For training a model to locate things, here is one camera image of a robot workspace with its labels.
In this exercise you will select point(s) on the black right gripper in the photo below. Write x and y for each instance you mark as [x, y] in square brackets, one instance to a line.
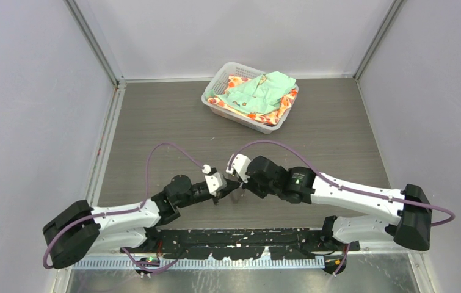
[249, 184]

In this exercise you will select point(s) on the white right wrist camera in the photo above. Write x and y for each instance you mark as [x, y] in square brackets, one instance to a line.
[240, 161]

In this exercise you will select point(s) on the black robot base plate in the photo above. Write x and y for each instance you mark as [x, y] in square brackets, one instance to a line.
[238, 244]

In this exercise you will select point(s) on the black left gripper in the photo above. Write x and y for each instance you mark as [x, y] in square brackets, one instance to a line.
[230, 185]

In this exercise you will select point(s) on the orange floral cloth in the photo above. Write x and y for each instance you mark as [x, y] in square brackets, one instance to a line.
[268, 119]

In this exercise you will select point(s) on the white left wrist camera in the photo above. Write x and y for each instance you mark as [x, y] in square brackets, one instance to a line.
[215, 182]

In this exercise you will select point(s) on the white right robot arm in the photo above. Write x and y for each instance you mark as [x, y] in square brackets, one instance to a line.
[403, 216]

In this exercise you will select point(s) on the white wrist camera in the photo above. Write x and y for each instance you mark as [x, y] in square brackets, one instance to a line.
[215, 182]
[240, 161]

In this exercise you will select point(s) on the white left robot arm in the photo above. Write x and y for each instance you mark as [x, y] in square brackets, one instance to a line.
[81, 229]

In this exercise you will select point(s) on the green cloth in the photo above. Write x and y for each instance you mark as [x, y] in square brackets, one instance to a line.
[260, 95]

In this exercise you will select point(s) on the white plastic basket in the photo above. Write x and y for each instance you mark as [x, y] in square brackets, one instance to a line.
[219, 84]

